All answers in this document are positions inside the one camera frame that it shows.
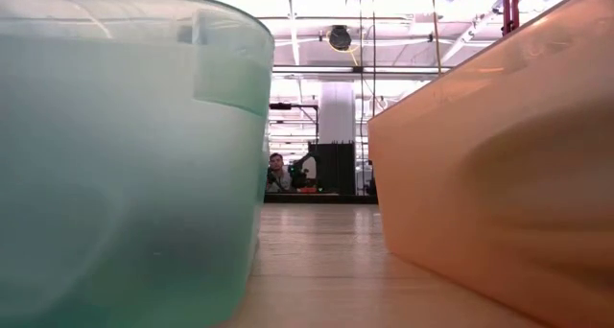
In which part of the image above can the green translucent plastic tray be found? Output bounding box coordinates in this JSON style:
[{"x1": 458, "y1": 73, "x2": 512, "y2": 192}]
[{"x1": 0, "y1": 0, "x2": 275, "y2": 328}]

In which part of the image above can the orange translucent plastic tray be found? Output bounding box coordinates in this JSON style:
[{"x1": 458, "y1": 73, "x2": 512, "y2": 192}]
[{"x1": 367, "y1": 0, "x2": 614, "y2": 328}]

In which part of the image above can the person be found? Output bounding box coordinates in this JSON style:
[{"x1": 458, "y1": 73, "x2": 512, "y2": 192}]
[{"x1": 266, "y1": 152, "x2": 295, "y2": 194}]

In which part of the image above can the black cabinet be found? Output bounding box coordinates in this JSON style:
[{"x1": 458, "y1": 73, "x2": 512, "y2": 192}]
[{"x1": 308, "y1": 141, "x2": 358, "y2": 197}]

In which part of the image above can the black round hanging device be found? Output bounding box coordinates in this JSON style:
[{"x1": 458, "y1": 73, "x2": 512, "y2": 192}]
[{"x1": 327, "y1": 24, "x2": 353, "y2": 52}]

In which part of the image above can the black stand frame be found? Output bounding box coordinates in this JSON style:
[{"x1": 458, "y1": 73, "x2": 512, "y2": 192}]
[{"x1": 268, "y1": 102, "x2": 321, "y2": 145}]

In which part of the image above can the yellow hanging cord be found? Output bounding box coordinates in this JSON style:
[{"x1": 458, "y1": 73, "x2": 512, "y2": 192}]
[{"x1": 429, "y1": 0, "x2": 443, "y2": 76}]

